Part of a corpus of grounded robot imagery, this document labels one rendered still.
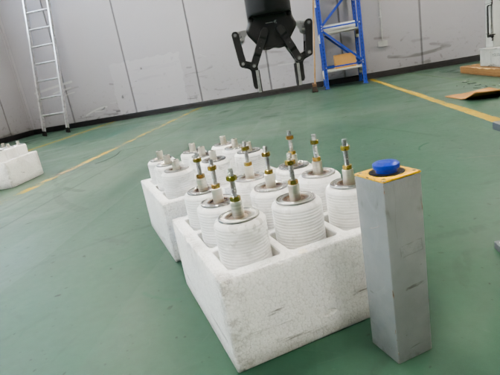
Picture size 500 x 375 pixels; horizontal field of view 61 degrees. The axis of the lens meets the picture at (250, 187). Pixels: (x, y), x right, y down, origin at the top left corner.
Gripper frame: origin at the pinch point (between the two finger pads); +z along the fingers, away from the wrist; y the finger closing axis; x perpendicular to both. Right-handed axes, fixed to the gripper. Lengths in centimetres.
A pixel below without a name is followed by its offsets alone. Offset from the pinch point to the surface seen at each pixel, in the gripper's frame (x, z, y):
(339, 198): -0.2, 23.3, -8.1
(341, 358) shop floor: 14.2, 47.0, -2.1
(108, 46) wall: -685, -77, 207
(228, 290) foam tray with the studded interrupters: 13.4, 31.0, 14.7
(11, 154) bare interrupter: -222, 26, 170
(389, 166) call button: 15.7, 14.2, -12.7
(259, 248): 7.9, 26.9, 8.5
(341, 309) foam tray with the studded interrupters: 6.6, 42.6, -4.5
